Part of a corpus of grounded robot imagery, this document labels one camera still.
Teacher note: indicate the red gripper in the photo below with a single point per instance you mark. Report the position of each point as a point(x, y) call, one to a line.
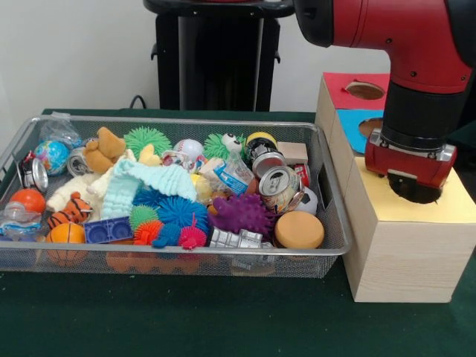
point(405, 165)

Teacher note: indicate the small patterned cloth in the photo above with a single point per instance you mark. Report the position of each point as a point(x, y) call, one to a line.
point(175, 160)

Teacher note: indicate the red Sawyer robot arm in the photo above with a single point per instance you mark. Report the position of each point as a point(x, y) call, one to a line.
point(409, 56)

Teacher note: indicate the wooden box with three holes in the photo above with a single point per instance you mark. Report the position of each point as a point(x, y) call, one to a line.
point(405, 267)

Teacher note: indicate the shallow mesh bin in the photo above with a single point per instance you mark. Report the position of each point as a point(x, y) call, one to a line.
point(316, 260)

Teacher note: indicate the dark green side tablecloth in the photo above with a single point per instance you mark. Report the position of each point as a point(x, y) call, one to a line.
point(465, 141)

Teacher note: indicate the orange round sponge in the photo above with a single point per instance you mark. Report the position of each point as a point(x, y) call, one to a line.
point(299, 228)

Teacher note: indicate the crushed drink can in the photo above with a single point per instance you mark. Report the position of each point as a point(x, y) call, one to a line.
point(279, 186)

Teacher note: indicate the purple spiky ball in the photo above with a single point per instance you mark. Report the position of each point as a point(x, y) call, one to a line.
point(241, 213)

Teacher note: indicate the green spiky toy with eyes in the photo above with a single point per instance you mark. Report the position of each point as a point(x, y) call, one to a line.
point(217, 147)

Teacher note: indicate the white baseball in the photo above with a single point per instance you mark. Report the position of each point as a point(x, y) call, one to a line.
point(189, 148)

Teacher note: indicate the blue spiky ball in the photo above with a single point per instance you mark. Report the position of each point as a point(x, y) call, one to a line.
point(182, 212)

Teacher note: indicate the green spiky ball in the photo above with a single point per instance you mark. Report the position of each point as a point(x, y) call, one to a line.
point(147, 139)

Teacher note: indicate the light blue knitted cloth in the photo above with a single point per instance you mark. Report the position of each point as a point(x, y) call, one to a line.
point(122, 186)

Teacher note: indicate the brown teddy bear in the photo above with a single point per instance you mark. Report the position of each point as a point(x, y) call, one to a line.
point(104, 150)

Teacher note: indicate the tiger plush toy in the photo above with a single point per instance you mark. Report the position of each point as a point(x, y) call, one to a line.
point(72, 212)

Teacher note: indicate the small basketball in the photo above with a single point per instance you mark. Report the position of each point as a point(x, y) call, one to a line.
point(67, 233)

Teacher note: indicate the small globe ball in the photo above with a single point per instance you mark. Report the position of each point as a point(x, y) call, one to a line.
point(52, 158)

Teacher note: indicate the orange ball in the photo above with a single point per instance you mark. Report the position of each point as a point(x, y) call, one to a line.
point(29, 201)

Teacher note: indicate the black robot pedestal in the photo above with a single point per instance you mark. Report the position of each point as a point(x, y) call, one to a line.
point(223, 56)

